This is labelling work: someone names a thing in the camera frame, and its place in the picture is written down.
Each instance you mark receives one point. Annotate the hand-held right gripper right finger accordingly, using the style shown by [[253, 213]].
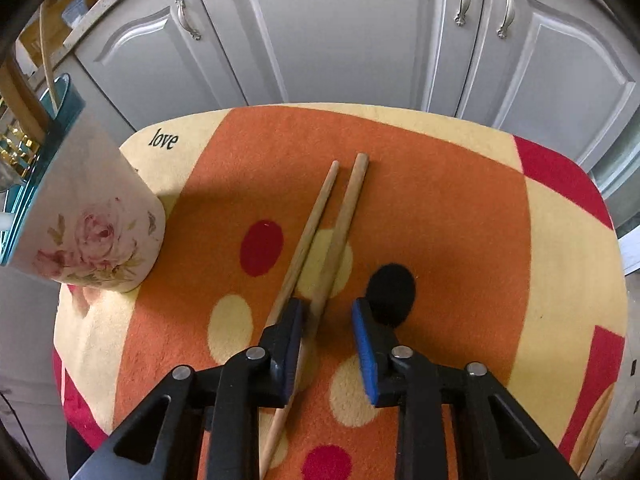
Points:
[[362, 350]]

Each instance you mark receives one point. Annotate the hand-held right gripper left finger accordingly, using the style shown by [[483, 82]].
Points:
[[295, 332]]

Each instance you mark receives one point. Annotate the brown wooden chopstick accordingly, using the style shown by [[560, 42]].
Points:
[[310, 230], [342, 230]]

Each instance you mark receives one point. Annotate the floral cup with teal inside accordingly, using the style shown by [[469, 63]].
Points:
[[95, 200]]

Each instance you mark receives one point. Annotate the orange patterned mat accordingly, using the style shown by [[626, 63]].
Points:
[[450, 260]]

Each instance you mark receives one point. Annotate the narrow grey cabinet door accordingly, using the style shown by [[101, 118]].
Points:
[[165, 60]]

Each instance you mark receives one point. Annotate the wide grey cabinet door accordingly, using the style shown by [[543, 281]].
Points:
[[350, 35]]

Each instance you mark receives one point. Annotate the white packet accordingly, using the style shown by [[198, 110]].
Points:
[[77, 11]]

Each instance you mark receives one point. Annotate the wooden cutting board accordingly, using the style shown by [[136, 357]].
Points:
[[35, 35]]

